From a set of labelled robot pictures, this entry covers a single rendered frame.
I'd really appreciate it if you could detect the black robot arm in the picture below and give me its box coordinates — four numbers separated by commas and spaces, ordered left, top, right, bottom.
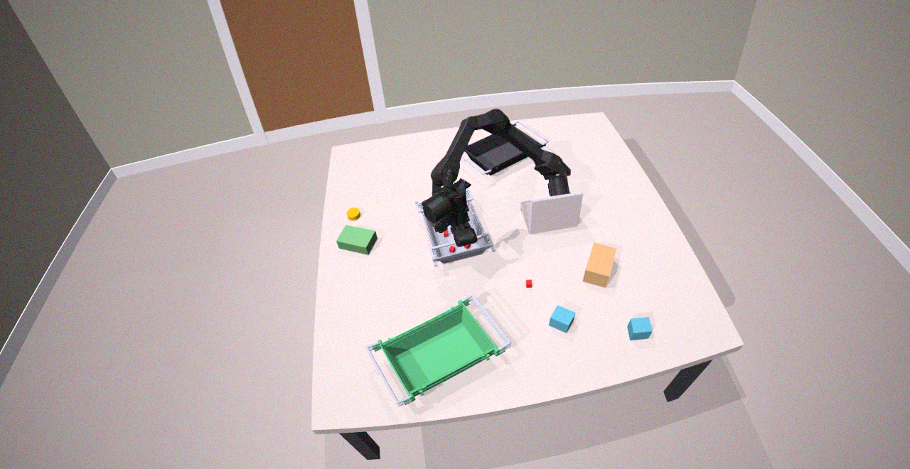
422, 109, 571, 233

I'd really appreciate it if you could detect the brown box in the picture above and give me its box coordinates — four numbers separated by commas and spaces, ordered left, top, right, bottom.
582, 242, 616, 288

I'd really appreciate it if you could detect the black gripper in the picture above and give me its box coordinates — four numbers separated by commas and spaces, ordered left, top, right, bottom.
449, 204, 477, 247

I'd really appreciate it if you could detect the teal block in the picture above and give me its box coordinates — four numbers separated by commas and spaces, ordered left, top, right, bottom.
549, 305, 575, 333
627, 317, 653, 341

